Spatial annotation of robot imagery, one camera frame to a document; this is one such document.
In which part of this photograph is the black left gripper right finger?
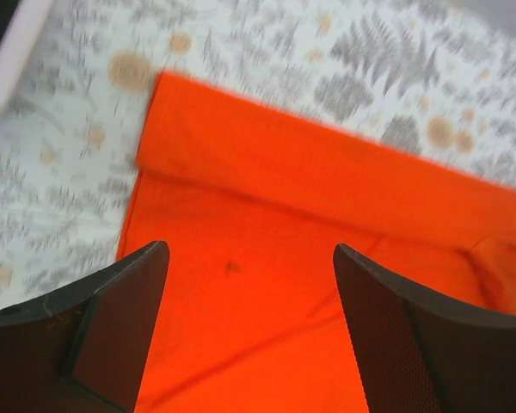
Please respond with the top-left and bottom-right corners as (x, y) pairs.
(333, 244), (516, 412)

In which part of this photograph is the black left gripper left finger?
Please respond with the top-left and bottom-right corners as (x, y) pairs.
(0, 241), (169, 413)

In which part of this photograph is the orange t shirt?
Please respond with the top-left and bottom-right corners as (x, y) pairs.
(119, 72), (516, 412)

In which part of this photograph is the floral patterned table mat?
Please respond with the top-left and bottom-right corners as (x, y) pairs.
(0, 1), (516, 310)

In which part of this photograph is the white plastic laundry basket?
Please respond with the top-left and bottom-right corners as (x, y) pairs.
(0, 0), (52, 113)

